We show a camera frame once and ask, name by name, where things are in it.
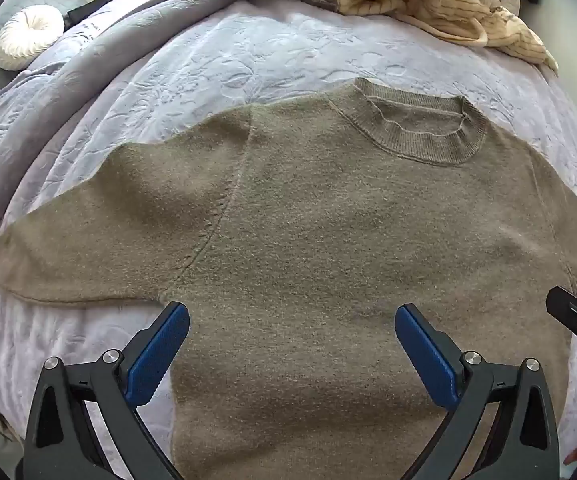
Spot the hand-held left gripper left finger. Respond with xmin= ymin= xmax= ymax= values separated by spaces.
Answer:
xmin=16 ymin=301 xmax=190 ymax=480

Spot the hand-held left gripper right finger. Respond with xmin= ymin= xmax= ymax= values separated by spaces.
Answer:
xmin=395 ymin=303 xmax=562 ymax=480

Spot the olive knit sweater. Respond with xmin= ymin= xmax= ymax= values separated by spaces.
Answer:
xmin=0 ymin=78 xmax=577 ymax=480

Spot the lavender embossed blanket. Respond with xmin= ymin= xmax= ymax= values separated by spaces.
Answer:
xmin=0 ymin=0 xmax=577 ymax=468

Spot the cream striped garment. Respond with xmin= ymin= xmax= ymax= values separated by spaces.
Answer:
xmin=335 ymin=0 xmax=560 ymax=77

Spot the round white pillow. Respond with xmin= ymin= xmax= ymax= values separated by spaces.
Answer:
xmin=0 ymin=5 xmax=65 ymax=71

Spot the black object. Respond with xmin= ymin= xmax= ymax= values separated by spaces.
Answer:
xmin=66 ymin=0 xmax=125 ymax=29

